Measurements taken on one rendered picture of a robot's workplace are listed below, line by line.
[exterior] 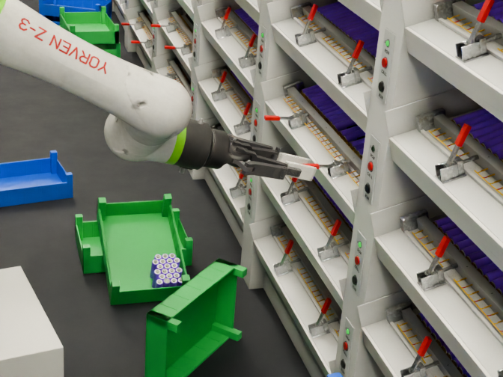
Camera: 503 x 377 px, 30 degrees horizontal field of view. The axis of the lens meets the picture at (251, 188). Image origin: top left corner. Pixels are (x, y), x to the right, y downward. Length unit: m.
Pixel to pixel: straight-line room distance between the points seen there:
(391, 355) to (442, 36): 0.58
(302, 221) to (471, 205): 0.79
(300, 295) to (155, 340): 0.37
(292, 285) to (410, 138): 0.75
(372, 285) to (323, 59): 0.51
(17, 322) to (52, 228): 1.06
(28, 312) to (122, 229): 0.84
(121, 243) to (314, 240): 0.69
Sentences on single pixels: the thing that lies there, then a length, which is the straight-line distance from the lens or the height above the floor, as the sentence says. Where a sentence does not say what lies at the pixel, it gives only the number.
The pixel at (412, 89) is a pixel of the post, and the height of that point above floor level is 0.82.
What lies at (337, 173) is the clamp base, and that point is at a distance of 1.91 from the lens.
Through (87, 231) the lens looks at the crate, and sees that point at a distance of 2.74.
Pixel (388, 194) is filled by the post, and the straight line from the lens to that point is 1.67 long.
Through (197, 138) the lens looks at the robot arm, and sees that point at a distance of 1.75.
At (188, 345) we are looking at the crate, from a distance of 2.27.
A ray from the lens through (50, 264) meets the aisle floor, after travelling 2.63.
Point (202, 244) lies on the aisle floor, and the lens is 2.74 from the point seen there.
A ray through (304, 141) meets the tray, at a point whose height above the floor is 0.54.
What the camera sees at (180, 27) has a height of 0.37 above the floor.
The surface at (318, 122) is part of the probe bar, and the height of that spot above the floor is 0.58.
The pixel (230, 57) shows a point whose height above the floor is 0.54.
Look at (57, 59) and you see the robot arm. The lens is 1.56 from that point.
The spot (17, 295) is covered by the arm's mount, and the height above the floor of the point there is 0.34.
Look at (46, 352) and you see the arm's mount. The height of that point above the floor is 0.34.
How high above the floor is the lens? 1.32
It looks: 25 degrees down
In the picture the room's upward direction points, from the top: 5 degrees clockwise
